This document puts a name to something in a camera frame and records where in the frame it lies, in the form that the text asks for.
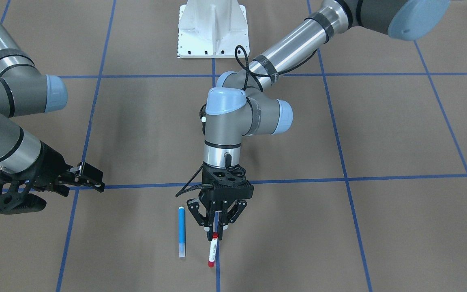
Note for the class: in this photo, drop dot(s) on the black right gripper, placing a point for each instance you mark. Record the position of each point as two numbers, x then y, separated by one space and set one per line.
51 164

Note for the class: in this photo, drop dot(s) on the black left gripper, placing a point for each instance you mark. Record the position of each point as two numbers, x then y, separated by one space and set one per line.
206 211

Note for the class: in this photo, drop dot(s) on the blue pen white cap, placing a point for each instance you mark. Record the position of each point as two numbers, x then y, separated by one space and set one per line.
181 232

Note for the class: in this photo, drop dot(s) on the red pen white body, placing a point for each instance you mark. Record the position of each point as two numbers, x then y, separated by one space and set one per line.
213 249

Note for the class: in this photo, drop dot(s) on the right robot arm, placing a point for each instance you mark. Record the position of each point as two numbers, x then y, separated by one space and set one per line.
24 159

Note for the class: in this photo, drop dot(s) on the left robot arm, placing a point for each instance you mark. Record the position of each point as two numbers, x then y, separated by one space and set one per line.
237 107

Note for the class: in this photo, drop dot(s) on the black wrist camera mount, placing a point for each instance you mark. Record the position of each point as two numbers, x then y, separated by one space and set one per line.
15 196

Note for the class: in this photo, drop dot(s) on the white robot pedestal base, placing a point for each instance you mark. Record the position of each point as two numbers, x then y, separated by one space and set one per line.
212 29

